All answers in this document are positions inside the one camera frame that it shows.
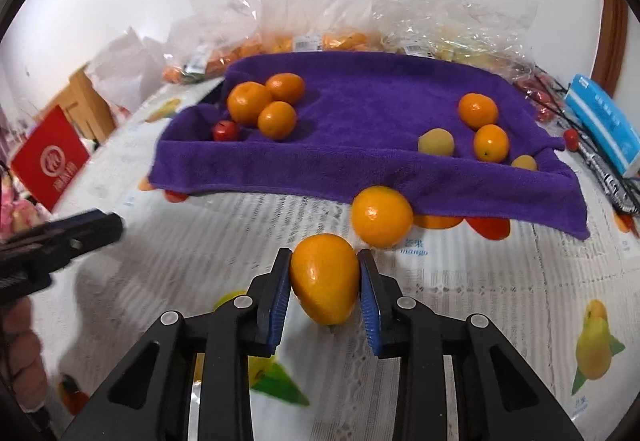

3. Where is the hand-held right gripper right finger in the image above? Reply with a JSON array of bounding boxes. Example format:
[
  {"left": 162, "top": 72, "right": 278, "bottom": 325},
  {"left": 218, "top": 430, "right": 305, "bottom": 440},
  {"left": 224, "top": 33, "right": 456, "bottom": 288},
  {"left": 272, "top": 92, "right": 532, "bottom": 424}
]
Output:
[{"left": 357, "top": 248, "right": 586, "bottom": 441}]

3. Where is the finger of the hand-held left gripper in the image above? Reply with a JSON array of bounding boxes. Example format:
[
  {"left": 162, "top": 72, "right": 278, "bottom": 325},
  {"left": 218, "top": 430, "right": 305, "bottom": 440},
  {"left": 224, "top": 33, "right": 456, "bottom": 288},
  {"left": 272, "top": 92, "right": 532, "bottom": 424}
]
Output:
[{"left": 0, "top": 208, "right": 125, "bottom": 296}]

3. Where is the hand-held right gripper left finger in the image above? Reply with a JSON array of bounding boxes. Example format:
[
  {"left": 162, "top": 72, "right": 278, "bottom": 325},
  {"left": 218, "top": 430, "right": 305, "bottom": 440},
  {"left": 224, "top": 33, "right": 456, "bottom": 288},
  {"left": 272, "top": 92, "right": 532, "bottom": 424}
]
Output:
[{"left": 60, "top": 247, "right": 293, "bottom": 441}]

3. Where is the oval orange fruit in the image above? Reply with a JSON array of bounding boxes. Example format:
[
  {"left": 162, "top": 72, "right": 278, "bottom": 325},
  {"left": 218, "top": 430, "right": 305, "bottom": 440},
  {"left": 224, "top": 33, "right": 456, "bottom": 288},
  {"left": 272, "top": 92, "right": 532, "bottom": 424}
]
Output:
[{"left": 289, "top": 233, "right": 361, "bottom": 327}]

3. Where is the small round orange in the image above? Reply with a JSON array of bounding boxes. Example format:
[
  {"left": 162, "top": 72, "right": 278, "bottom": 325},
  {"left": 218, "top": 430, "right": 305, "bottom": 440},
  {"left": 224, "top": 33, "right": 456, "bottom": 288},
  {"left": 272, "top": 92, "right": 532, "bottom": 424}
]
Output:
[
  {"left": 265, "top": 72, "right": 306, "bottom": 105},
  {"left": 257, "top": 100, "right": 297, "bottom": 141}
]

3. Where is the large round orange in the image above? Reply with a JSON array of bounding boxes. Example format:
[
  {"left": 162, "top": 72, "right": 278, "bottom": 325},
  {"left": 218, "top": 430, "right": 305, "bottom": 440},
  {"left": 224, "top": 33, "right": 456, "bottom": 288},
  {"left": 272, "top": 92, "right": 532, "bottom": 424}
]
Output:
[{"left": 227, "top": 82, "right": 273, "bottom": 125}]

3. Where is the clear bag of red fruits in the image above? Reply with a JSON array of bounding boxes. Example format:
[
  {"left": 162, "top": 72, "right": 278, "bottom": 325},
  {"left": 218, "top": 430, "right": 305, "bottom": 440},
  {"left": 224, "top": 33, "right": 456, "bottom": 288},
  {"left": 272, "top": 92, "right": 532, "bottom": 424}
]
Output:
[{"left": 514, "top": 66, "right": 570, "bottom": 123}]

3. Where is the person's left hand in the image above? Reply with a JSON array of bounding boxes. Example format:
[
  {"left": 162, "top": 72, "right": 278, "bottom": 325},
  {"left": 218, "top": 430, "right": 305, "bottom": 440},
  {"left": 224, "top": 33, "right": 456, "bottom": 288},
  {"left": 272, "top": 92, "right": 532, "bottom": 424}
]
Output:
[{"left": 0, "top": 296, "right": 49, "bottom": 413}]

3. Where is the pink floral object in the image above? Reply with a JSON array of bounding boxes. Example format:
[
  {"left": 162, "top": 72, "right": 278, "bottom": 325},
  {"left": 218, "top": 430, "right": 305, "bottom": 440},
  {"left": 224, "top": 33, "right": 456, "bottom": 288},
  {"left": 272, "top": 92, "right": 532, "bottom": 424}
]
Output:
[{"left": 0, "top": 166, "right": 48, "bottom": 244}]

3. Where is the red box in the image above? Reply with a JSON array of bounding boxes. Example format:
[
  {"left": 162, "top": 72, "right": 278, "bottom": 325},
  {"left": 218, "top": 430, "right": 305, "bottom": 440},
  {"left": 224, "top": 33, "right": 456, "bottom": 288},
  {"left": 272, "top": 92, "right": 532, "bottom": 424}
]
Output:
[{"left": 10, "top": 105, "right": 91, "bottom": 212}]

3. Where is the fruit print tablecloth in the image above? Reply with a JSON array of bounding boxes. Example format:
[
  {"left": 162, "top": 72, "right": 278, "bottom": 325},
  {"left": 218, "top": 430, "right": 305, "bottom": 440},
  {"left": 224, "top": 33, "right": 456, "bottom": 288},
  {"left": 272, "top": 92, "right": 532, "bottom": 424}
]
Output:
[{"left": 30, "top": 81, "right": 640, "bottom": 441}]

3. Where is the cardboard box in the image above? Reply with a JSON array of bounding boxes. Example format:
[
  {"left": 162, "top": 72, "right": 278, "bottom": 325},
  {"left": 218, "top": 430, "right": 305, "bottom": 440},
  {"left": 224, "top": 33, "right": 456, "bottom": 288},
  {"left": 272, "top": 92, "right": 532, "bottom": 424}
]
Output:
[{"left": 47, "top": 68, "right": 121, "bottom": 145}]

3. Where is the purple towel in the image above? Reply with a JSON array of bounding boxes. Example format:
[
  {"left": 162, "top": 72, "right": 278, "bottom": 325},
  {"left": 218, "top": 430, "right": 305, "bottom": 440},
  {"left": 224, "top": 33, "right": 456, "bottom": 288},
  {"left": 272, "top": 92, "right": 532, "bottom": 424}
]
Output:
[{"left": 148, "top": 51, "right": 592, "bottom": 241}]

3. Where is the crumpled clear plastic bag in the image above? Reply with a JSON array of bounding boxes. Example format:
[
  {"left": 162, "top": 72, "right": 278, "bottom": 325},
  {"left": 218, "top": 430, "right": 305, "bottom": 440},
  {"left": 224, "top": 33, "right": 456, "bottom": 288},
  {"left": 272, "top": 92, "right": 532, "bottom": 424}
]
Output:
[{"left": 164, "top": 0, "right": 263, "bottom": 86}]

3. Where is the black white patterned pouch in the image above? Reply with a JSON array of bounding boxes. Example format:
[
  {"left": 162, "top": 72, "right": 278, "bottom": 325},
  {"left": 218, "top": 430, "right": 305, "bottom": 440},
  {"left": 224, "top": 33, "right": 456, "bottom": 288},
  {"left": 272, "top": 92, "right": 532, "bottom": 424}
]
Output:
[{"left": 580, "top": 148, "right": 640, "bottom": 215}]

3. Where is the blue tissue pack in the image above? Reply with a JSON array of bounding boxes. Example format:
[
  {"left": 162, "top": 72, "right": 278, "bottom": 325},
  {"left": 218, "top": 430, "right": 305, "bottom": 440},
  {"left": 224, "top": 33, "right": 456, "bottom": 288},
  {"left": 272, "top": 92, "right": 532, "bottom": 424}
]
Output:
[{"left": 565, "top": 74, "right": 640, "bottom": 179}]

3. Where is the black cable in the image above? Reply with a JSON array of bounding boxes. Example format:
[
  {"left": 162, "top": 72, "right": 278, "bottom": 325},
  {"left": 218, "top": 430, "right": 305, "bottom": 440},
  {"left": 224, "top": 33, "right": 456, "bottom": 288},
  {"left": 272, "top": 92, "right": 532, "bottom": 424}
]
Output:
[{"left": 534, "top": 65, "right": 640, "bottom": 204}]

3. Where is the brown wooden frame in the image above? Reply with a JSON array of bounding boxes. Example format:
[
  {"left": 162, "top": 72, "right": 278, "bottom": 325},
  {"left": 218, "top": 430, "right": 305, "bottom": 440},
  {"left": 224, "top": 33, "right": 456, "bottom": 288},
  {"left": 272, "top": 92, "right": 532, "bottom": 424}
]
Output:
[{"left": 590, "top": 0, "right": 629, "bottom": 97}]

